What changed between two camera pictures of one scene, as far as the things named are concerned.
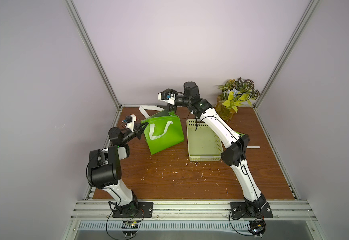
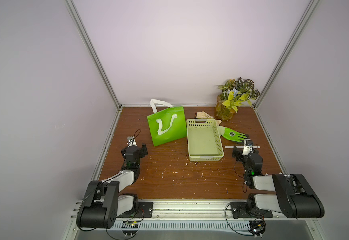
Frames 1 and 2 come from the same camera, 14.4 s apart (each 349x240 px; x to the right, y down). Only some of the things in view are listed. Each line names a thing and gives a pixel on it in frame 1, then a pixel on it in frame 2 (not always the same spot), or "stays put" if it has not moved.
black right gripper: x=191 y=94 to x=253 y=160
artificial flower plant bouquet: x=236 y=92 stays put
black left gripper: x=138 y=129 to x=141 y=152
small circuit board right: x=257 y=227 stays put
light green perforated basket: x=204 y=144 stays put
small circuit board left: x=129 y=228 stays put
